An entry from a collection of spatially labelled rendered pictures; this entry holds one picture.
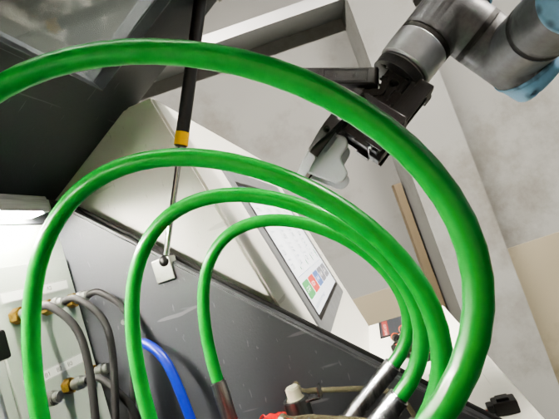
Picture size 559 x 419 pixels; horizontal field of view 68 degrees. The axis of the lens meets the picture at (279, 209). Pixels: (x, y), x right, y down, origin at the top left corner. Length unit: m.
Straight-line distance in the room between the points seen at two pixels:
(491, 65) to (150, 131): 0.47
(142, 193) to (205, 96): 1.80
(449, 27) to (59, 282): 0.61
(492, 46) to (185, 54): 0.45
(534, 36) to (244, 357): 0.50
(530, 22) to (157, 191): 0.50
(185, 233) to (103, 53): 0.39
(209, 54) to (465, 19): 0.44
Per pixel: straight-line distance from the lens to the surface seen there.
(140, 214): 0.65
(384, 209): 2.28
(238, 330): 0.56
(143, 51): 0.25
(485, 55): 0.62
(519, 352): 2.30
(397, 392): 0.39
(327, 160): 0.54
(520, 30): 0.55
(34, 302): 0.39
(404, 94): 0.58
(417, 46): 0.58
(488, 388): 0.75
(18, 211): 0.59
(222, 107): 2.38
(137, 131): 0.66
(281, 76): 0.22
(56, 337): 0.62
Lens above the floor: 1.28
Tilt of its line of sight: 5 degrees up
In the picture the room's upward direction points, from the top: 18 degrees counter-clockwise
